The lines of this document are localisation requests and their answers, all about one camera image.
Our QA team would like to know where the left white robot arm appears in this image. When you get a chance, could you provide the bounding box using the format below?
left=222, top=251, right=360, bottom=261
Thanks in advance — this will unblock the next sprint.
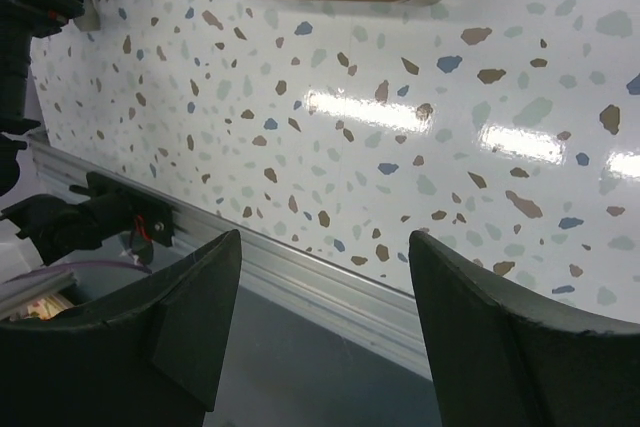
left=1, top=0, right=85, bottom=195

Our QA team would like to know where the aluminium front rail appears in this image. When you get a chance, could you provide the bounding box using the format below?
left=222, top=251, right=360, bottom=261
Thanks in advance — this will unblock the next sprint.
left=29, top=133, right=432, bottom=380

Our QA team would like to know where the colourful cookie box outside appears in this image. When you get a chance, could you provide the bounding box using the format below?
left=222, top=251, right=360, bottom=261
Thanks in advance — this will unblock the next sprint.
left=6, top=293, right=74, bottom=321

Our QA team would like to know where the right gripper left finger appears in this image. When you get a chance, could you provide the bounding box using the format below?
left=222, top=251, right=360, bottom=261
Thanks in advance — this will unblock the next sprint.
left=1, top=230, right=242, bottom=426

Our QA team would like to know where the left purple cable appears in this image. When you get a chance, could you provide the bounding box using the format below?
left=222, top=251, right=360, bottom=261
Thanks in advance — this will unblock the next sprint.
left=14, top=226, right=154, bottom=283

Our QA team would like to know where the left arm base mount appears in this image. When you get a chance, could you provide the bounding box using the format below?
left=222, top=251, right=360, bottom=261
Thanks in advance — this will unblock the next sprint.
left=69, top=172, right=174, bottom=247

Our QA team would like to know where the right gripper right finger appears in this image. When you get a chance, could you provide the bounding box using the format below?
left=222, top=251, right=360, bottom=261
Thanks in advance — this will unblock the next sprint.
left=409, top=230, right=639, bottom=426

